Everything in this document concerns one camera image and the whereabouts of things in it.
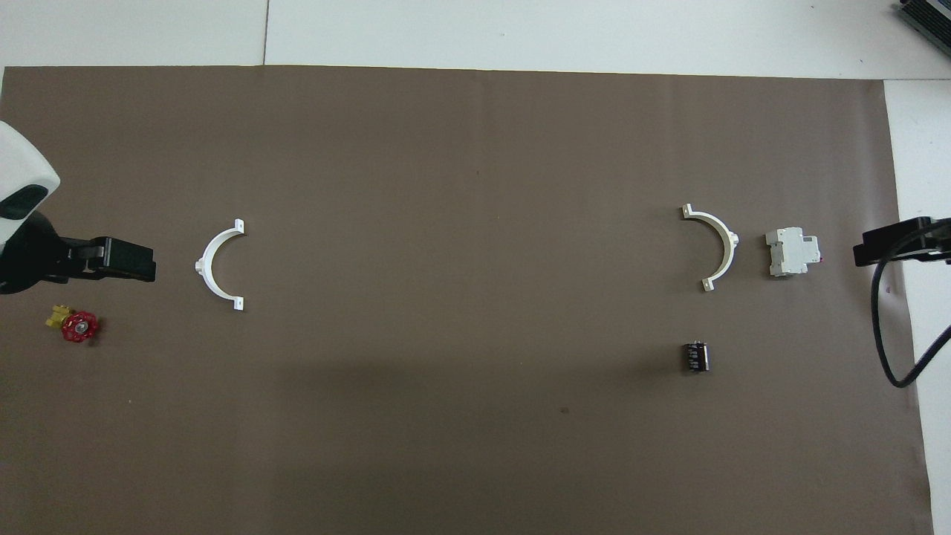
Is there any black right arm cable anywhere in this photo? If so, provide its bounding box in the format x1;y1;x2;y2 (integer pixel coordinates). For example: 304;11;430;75
871;219;951;389

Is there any red handwheel brass valve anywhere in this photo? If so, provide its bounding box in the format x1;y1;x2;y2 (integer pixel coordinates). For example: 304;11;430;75
46;303;100;344

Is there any white circuit breaker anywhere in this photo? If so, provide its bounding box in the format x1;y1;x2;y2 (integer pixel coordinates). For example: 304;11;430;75
765;227;824;279

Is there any grey finned device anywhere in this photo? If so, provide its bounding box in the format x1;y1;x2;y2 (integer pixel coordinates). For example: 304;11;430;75
895;0;951;39

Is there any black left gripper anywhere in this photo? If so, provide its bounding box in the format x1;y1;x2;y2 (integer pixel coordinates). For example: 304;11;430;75
0;212;158;296

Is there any white half pipe clamp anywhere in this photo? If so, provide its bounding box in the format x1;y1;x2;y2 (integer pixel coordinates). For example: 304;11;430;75
195;218;247;312
681;204;739;292

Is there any brown paper mat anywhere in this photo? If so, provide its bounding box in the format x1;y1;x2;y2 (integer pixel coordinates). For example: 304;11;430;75
0;65;935;535

